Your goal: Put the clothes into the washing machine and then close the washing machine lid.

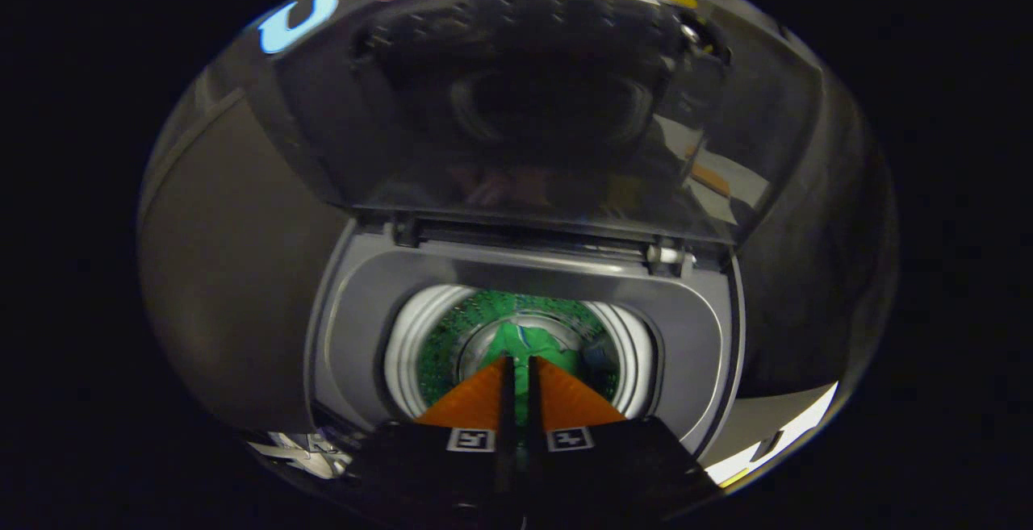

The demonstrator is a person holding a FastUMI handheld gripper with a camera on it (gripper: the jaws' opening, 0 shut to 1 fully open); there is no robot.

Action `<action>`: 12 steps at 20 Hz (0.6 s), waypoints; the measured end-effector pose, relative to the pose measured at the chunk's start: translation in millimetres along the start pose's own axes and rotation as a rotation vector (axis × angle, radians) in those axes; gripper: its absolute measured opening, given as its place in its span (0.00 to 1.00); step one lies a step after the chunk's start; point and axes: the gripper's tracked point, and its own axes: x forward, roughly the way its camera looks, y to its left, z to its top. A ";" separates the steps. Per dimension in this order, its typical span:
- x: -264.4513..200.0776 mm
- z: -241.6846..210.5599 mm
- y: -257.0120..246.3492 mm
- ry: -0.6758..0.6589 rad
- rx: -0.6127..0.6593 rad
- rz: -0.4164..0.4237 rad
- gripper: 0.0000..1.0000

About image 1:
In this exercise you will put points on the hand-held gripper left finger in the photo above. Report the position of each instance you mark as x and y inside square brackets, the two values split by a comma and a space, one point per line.
[506, 409]

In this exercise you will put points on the dark transparent washing machine lid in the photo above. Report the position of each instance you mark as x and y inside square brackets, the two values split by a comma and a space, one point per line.
[524, 110]

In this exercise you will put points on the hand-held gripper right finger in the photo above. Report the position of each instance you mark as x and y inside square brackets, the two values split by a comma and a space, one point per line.
[533, 409]

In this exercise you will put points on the green polo shirt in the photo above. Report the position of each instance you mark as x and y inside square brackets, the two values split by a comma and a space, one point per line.
[524, 340]

